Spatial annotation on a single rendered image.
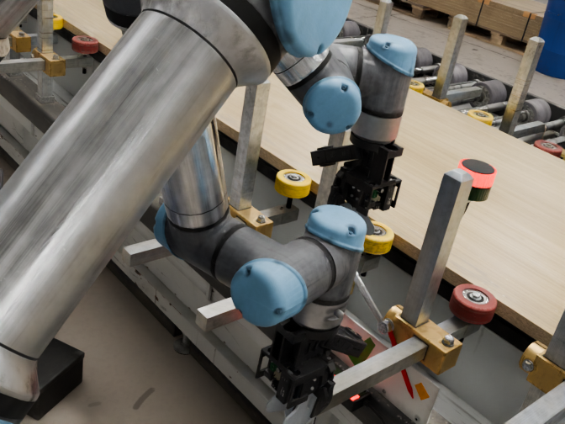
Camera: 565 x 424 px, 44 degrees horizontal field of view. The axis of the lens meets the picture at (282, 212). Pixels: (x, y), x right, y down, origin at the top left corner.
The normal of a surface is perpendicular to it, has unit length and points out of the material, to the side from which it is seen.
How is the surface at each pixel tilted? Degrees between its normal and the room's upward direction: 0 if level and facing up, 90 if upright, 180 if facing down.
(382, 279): 90
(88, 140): 48
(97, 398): 0
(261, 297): 89
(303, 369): 2
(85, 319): 0
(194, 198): 104
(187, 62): 61
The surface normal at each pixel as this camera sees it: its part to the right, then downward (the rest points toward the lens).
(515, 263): 0.16, -0.87
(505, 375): -0.75, 0.21
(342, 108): 0.04, 0.49
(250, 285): -0.59, 0.29
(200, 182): 0.46, 0.61
